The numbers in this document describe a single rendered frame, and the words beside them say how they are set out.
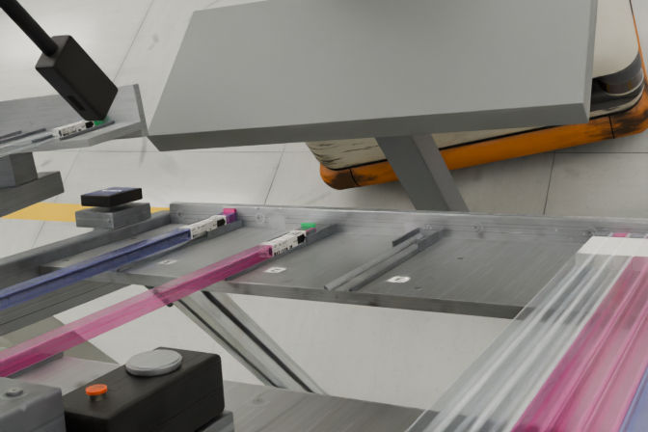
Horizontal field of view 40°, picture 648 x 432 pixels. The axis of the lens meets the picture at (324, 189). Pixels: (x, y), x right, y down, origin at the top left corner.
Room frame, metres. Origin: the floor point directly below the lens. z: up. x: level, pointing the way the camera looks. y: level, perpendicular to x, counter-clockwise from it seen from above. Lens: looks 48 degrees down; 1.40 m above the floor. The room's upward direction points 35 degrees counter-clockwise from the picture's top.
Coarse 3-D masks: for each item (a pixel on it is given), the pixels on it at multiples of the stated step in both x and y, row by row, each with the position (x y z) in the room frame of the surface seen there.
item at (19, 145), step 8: (32, 136) 0.84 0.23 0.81; (40, 136) 0.84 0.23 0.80; (48, 136) 0.84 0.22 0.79; (56, 136) 0.85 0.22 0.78; (8, 144) 0.81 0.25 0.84; (16, 144) 0.82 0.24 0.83; (24, 144) 0.82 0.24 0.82; (32, 144) 0.83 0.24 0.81; (40, 144) 0.83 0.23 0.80; (0, 152) 0.80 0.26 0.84; (8, 152) 0.80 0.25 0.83
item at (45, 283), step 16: (144, 240) 0.58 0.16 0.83; (160, 240) 0.58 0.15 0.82; (176, 240) 0.58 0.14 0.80; (96, 256) 0.55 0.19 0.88; (112, 256) 0.54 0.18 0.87; (128, 256) 0.55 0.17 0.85; (144, 256) 0.56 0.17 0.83; (64, 272) 0.52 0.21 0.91; (80, 272) 0.52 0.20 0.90; (96, 272) 0.53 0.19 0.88; (16, 288) 0.50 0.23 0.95; (32, 288) 0.50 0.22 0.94; (48, 288) 0.50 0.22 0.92; (0, 304) 0.48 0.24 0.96; (16, 304) 0.49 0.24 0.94
